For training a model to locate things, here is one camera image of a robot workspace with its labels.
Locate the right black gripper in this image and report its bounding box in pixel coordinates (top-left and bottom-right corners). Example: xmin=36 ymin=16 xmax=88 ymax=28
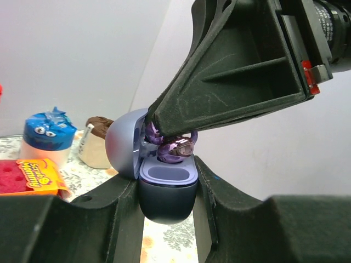
xmin=271 ymin=1 xmax=350 ymax=96

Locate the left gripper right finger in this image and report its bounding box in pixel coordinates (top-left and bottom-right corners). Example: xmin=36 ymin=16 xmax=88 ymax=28
xmin=193 ymin=158 xmax=350 ymax=262

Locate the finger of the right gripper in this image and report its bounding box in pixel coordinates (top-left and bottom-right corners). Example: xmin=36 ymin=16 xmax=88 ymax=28
xmin=148 ymin=1 xmax=239 ymax=129
xmin=158 ymin=1 xmax=307 ymax=136

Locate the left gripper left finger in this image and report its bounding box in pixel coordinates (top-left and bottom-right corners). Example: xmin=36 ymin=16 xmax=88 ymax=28
xmin=1 ymin=176 xmax=144 ymax=262

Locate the purple earbud case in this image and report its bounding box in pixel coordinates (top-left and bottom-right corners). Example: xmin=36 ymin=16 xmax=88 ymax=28
xmin=105 ymin=108 xmax=198 ymax=225

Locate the purple earbud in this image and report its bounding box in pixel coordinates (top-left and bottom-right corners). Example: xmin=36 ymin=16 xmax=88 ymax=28
xmin=145 ymin=122 xmax=165 ymax=145
xmin=157 ymin=131 xmax=198 ymax=164

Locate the brown topped paper roll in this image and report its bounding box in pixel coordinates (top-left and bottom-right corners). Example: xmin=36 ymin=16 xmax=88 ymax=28
xmin=78 ymin=116 xmax=113 ymax=169

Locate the pink orange candy box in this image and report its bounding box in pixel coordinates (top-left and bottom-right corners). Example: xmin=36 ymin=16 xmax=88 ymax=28
xmin=1 ymin=158 xmax=71 ymax=199

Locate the blue wrapped paper roll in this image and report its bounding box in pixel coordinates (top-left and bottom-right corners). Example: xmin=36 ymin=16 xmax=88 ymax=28
xmin=19 ymin=107 xmax=77 ymax=168

